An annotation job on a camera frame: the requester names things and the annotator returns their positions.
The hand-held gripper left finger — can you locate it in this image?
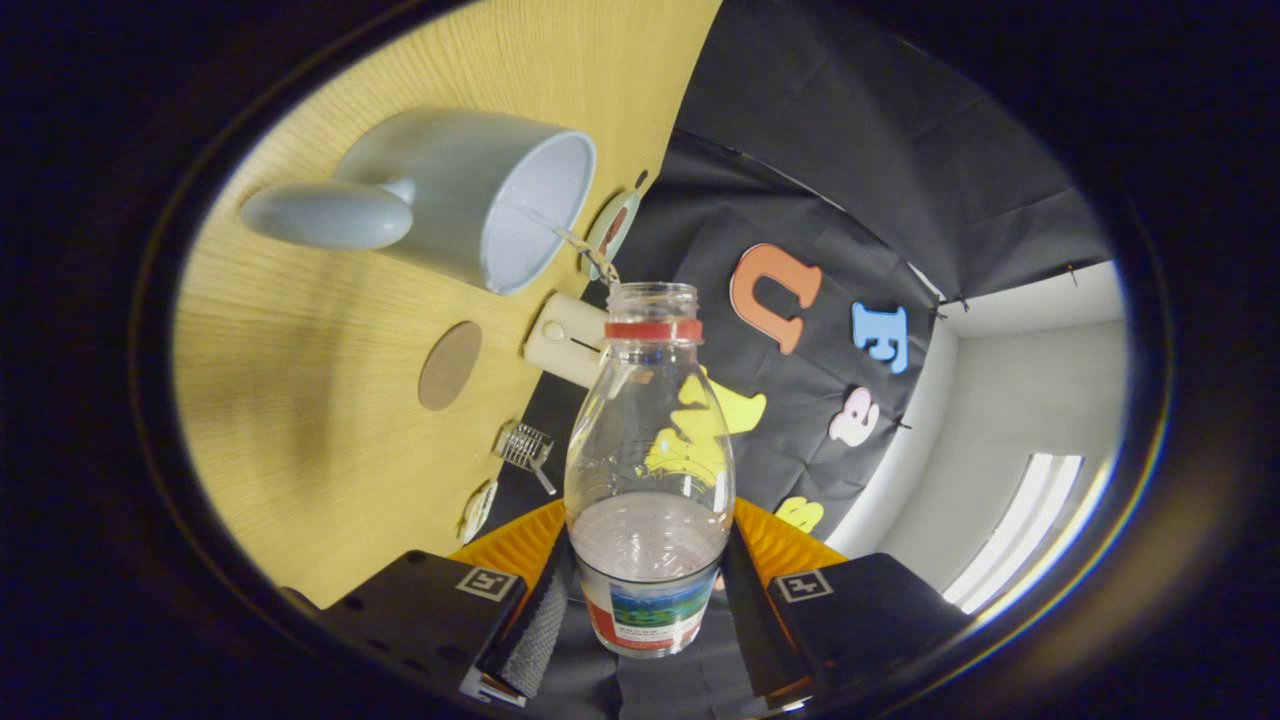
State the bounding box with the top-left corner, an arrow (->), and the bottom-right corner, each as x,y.
285,498 -> 576,706

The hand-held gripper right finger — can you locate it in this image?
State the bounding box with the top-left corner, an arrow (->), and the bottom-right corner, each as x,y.
722,497 -> 976,706

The clear juice bottle red ring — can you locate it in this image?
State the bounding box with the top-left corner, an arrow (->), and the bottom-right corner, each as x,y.
564,282 -> 738,659

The round brown coaster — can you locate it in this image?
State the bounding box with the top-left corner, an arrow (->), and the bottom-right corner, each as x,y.
417,320 -> 484,412

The white cup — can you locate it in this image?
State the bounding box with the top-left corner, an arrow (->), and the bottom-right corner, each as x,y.
241,107 -> 598,296

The white divided dish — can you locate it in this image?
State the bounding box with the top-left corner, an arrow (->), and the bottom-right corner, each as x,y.
460,480 -> 499,544

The long ceiling light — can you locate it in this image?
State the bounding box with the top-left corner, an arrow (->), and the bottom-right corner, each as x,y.
943,453 -> 1086,614

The white toaster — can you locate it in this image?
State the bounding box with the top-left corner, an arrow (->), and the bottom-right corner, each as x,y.
522,292 -> 613,391

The wooden table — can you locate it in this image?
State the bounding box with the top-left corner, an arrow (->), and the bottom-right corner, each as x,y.
172,0 -> 723,611

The pale green plate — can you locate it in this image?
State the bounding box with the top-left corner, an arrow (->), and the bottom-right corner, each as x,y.
583,190 -> 642,279

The metal wire basket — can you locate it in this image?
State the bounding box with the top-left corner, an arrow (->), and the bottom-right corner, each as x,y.
497,422 -> 554,471

